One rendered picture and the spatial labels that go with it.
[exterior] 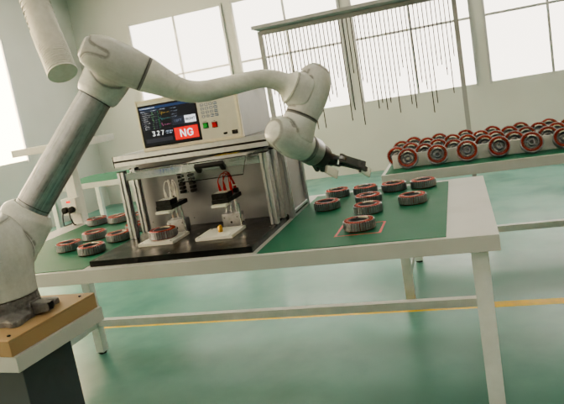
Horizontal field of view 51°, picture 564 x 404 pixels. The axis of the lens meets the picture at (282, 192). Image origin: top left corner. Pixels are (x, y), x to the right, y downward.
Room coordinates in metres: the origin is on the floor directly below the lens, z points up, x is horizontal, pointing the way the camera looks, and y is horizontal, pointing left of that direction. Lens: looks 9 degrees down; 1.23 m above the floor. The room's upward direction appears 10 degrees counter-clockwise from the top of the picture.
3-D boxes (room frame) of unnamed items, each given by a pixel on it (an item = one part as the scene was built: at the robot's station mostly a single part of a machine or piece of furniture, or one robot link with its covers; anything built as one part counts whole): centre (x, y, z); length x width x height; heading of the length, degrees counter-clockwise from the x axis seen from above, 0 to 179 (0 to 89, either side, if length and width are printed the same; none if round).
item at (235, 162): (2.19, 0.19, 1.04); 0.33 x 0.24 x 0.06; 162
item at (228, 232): (2.21, 0.25, 0.78); 0.15 x 0.15 x 0.01; 72
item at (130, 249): (2.26, 0.36, 0.76); 0.64 x 0.47 x 0.02; 72
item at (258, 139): (2.55, 0.27, 1.09); 0.68 x 0.44 x 0.05; 72
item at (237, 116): (2.55, 0.26, 1.22); 0.44 x 0.39 x 0.20; 72
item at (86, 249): (2.37, 0.80, 0.77); 0.11 x 0.11 x 0.04
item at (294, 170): (2.53, -0.06, 0.91); 0.28 x 0.03 x 0.32; 162
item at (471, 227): (2.48, 0.30, 0.72); 2.20 x 1.01 x 0.05; 72
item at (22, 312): (1.53, 0.75, 0.82); 0.22 x 0.18 x 0.06; 73
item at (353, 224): (2.01, -0.25, 0.77); 0.11 x 0.11 x 0.04
